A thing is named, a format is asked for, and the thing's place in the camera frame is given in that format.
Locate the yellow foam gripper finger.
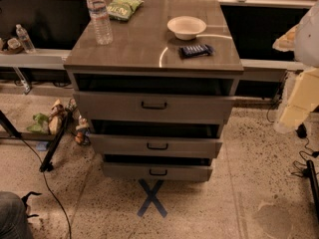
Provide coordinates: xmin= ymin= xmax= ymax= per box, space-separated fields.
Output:
xmin=277 ymin=68 xmax=319 ymax=129
xmin=272 ymin=26 xmax=297 ymax=52

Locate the white paper bowl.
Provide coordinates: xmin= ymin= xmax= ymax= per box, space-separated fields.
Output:
xmin=167 ymin=16 xmax=206 ymax=41

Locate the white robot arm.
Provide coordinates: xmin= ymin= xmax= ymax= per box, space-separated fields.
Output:
xmin=272 ymin=1 xmax=319 ymax=133

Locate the clear plastic water bottle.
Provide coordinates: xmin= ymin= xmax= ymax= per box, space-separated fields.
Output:
xmin=87 ymin=0 xmax=113 ymax=45

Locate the small water bottle on ledge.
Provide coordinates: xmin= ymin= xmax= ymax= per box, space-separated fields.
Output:
xmin=16 ymin=24 xmax=36 ymax=53

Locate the black stand right edge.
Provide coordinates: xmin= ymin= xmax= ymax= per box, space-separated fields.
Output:
xmin=306 ymin=159 xmax=319 ymax=220

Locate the dark blue snack packet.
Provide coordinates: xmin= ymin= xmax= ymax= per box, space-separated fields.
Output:
xmin=178 ymin=44 xmax=214 ymax=58

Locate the grey drawer cabinet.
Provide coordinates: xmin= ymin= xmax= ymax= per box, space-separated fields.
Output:
xmin=65 ymin=0 xmax=243 ymax=167

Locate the green chip bag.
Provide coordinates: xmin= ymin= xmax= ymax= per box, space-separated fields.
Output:
xmin=107 ymin=0 xmax=144 ymax=21

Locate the blue tape cross mark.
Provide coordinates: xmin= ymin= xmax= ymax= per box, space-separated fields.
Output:
xmin=138 ymin=179 xmax=167 ymax=218

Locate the top grey drawer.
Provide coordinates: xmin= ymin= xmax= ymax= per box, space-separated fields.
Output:
xmin=74 ymin=91 xmax=233 ymax=123

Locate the grey drawer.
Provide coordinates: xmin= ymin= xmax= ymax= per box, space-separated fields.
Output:
xmin=90 ymin=134 xmax=222 ymax=159
xmin=103 ymin=162 xmax=212 ymax=182
xmin=74 ymin=91 xmax=233 ymax=123

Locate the bottom grey drawer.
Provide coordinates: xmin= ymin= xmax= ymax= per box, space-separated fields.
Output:
xmin=103 ymin=162 xmax=212 ymax=182

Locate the middle grey drawer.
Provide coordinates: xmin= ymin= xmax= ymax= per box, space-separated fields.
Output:
xmin=90 ymin=134 xmax=222 ymax=159

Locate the small figurine toy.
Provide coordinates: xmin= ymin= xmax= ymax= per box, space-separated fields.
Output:
xmin=75 ymin=118 xmax=90 ymax=145

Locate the green bag on floor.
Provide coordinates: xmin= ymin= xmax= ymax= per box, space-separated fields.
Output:
xmin=27 ymin=113 xmax=49 ymax=134

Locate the round object on ledge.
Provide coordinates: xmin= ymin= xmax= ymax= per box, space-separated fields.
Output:
xmin=7 ymin=38 xmax=22 ymax=50

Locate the person knee in jeans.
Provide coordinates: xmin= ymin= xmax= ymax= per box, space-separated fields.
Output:
xmin=0 ymin=191 xmax=34 ymax=239

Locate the black power adapter cable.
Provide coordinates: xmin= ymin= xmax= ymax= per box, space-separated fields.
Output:
xmin=290 ymin=122 xmax=319 ymax=179

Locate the black floor cable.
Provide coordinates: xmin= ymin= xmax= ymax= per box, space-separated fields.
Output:
xmin=19 ymin=136 xmax=73 ymax=239

